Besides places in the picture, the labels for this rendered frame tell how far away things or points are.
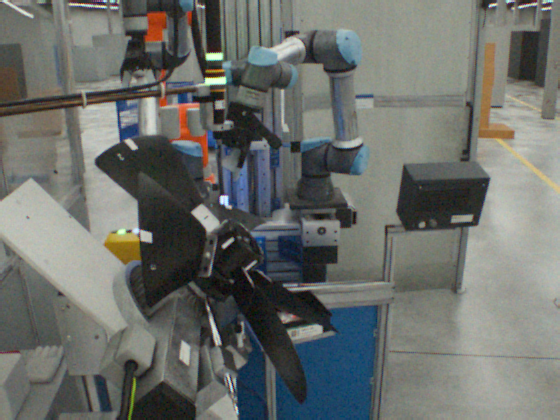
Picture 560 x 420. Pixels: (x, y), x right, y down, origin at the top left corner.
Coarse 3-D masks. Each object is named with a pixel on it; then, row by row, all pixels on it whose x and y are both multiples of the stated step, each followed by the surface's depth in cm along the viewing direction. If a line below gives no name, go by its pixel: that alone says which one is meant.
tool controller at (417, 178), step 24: (408, 168) 159; (432, 168) 159; (456, 168) 159; (480, 168) 159; (408, 192) 158; (432, 192) 155; (456, 192) 156; (480, 192) 157; (408, 216) 160; (432, 216) 161; (456, 216) 162
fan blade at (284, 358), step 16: (256, 288) 103; (256, 304) 104; (256, 320) 106; (272, 320) 98; (256, 336) 107; (272, 336) 101; (288, 336) 89; (272, 352) 103; (288, 352) 94; (288, 368) 98; (288, 384) 101; (304, 384) 92; (304, 400) 97
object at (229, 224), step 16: (224, 224) 110; (240, 224) 116; (224, 240) 108; (240, 240) 107; (256, 240) 117; (224, 256) 107; (240, 256) 107; (256, 256) 109; (224, 272) 108; (208, 288) 108; (224, 288) 112
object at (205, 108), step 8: (200, 88) 106; (208, 88) 107; (200, 96) 107; (208, 96) 107; (200, 104) 110; (208, 104) 108; (200, 112) 110; (208, 112) 109; (200, 120) 111; (208, 120) 109; (208, 128) 110; (216, 128) 110; (224, 128) 110
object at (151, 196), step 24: (144, 192) 84; (168, 192) 91; (144, 216) 82; (168, 216) 89; (192, 216) 97; (168, 240) 88; (192, 240) 96; (144, 264) 80; (168, 264) 88; (192, 264) 97; (168, 288) 88
